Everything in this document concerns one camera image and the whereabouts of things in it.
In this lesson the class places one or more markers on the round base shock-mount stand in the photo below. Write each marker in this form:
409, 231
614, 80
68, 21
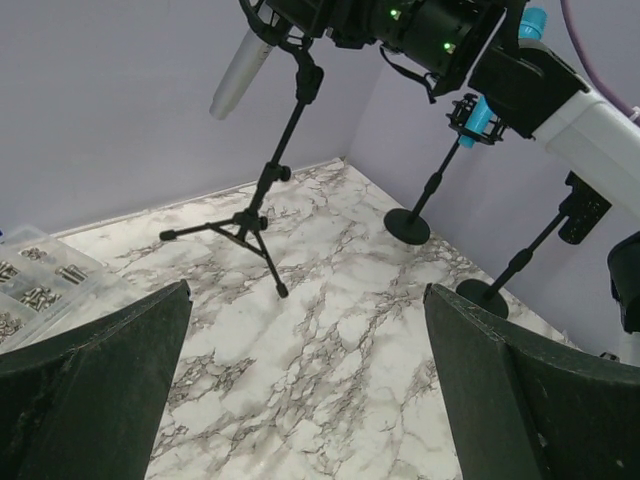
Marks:
407, 225

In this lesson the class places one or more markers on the black tripod microphone stand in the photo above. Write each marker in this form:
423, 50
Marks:
245, 227

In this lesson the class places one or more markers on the clear plastic screw box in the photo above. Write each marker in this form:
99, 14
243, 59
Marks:
48, 287

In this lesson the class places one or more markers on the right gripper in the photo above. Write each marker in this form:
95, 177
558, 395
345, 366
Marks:
310, 16

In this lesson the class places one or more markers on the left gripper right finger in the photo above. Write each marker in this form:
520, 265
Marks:
523, 406

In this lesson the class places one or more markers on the round base clip stand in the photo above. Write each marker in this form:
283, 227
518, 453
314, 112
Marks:
530, 255

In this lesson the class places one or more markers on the blue microphone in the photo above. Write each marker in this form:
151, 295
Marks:
485, 127

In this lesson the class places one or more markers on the silver microphone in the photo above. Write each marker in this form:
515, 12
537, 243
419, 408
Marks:
246, 63

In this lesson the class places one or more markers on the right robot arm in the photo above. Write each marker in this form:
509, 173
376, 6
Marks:
524, 83

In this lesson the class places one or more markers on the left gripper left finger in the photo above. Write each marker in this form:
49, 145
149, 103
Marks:
87, 403

